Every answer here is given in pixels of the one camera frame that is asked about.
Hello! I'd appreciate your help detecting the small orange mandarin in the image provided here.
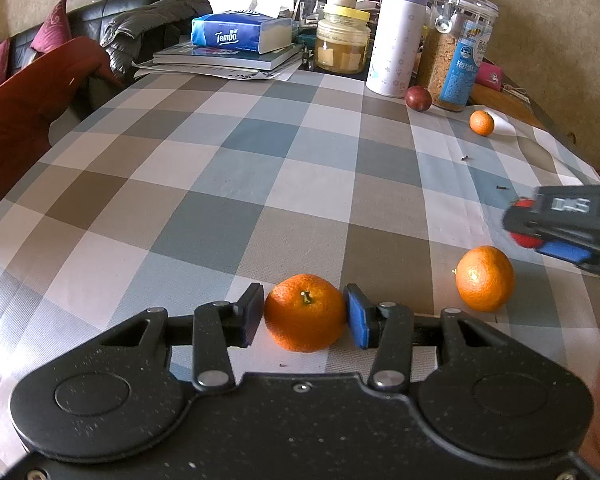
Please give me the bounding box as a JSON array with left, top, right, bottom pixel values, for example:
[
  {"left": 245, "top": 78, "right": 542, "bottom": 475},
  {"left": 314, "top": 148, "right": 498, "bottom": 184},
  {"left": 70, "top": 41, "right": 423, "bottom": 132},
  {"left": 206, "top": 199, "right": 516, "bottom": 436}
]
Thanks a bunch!
[{"left": 469, "top": 110, "right": 495, "bottom": 137}]

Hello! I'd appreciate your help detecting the blue tissue pack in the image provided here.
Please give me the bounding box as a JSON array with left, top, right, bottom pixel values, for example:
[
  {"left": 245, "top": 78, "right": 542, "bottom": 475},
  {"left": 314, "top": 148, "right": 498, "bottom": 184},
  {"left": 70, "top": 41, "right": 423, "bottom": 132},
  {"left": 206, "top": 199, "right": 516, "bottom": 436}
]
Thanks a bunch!
[{"left": 191, "top": 8, "right": 293, "bottom": 55}]

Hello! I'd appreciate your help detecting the grey paperback book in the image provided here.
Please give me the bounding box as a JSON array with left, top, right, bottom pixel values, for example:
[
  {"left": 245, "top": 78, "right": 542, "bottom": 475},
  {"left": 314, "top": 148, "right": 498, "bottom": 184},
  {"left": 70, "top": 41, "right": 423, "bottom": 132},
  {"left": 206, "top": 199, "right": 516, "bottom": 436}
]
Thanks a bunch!
[{"left": 152, "top": 41, "right": 305, "bottom": 72}]

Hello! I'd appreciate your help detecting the red tomato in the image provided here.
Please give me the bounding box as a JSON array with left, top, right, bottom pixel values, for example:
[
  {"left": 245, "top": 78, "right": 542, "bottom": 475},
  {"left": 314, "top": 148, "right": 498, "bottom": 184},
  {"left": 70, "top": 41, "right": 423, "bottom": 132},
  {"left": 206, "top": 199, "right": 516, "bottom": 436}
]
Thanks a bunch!
[{"left": 509, "top": 197, "right": 543, "bottom": 250}]

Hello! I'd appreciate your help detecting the checked tablecloth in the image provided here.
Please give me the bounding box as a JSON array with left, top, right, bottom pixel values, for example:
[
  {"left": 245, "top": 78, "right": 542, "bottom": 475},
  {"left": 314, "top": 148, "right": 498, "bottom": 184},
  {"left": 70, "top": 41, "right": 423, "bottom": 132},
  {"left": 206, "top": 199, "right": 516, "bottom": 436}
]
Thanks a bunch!
[{"left": 0, "top": 67, "right": 600, "bottom": 461}]

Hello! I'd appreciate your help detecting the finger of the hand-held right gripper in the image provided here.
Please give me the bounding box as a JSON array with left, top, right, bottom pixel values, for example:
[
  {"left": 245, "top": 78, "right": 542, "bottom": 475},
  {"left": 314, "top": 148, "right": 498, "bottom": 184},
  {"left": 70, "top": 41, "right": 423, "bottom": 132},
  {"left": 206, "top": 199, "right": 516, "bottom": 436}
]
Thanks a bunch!
[
  {"left": 532, "top": 227, "right": 600, "bottom": 292},
  {"left": 502, "top": 205, "right": 549, "bottom": 237}
]

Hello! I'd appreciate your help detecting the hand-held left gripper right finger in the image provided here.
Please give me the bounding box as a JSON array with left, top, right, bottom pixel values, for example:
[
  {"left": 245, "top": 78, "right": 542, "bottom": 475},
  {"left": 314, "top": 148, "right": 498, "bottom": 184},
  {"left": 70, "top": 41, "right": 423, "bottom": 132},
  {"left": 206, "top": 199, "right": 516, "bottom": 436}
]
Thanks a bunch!
[{"left": 343, "top": 283, "right": 508, "bottom": 393}]

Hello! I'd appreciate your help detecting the grey puffer jacket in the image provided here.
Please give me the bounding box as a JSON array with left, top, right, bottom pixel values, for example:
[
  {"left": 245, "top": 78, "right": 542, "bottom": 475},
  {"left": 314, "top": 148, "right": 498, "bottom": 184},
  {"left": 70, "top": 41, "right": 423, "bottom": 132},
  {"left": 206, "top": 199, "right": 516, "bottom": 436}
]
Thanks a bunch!
[{"left": 101, "top": 0, "right": 213, "bottom": 86}]

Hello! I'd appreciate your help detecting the red chair cover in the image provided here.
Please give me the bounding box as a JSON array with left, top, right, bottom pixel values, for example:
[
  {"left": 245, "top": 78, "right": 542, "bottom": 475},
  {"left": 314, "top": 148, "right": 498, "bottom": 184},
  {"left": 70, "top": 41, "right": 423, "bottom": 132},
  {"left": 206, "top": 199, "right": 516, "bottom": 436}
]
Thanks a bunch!
[{"left": 0, "top": 36, "right": 126, "bottom": 221}]

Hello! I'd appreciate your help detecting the clip-lid glass cereal jar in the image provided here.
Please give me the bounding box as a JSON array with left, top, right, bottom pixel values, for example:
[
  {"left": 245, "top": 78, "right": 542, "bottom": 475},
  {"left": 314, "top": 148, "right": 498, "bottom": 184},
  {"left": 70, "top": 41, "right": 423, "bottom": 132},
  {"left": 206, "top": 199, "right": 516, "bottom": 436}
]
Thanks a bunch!
[{"left": 416, "top": 0, "right": 499, "bottom": 112}]

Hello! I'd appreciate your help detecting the black leather sofa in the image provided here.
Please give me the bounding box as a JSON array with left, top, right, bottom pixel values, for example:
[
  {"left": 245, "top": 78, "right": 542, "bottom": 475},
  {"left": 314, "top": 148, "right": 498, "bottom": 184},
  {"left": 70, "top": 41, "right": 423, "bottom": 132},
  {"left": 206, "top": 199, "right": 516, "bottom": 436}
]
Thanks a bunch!
[{"left": 7, "top": 0, "right": 173, "bottom": 76}]

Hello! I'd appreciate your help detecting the yellow-lid glass jar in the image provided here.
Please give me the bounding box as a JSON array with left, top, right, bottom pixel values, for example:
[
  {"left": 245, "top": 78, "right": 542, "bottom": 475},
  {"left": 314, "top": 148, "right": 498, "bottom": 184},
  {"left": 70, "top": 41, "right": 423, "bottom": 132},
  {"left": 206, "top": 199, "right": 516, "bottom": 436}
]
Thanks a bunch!
[{"left": 314, "top": 4, "right": 372, "bottom": 75}]

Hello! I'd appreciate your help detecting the white lilac thermos bottle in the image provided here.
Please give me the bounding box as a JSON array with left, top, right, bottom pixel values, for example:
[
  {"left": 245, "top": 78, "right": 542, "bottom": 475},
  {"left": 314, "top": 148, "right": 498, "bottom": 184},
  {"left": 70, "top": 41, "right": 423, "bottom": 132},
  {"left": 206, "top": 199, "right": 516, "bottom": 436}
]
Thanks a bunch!
[{"left": 365, "top": 0, "right": 431, "bottom": 98}]

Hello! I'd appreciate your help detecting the dark red plum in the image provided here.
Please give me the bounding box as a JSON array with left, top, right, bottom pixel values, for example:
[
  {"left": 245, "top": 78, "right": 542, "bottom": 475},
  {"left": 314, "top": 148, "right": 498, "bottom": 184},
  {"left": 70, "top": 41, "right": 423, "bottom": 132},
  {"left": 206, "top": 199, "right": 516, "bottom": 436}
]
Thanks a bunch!
[{"left": 405, "top": 86, "right": 433, "bottom": 111}]

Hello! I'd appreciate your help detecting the pink pouch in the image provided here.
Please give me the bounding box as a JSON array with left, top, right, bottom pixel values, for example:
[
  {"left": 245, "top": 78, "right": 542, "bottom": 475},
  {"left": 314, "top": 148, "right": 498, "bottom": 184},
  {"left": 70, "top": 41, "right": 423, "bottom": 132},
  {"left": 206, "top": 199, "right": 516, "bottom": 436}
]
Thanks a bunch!
[{"left": 475, "top": 62, "right": 504, "bottom": 92}]

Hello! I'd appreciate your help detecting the small clear glass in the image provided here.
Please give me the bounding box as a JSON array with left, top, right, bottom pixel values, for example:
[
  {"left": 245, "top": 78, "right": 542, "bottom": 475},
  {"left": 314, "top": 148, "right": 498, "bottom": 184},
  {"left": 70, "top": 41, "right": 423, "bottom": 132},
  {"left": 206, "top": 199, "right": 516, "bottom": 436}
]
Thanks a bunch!
[{"left": 298, "top": 0, "right": 326, "bottom": 28}]

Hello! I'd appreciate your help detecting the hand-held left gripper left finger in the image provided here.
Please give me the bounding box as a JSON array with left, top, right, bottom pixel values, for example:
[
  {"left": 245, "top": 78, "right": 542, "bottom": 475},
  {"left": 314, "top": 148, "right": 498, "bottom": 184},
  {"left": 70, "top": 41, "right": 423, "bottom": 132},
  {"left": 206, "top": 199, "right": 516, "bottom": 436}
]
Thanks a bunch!
[{"left": 100, "top": 282, "right": 265, "bottom": 393}]

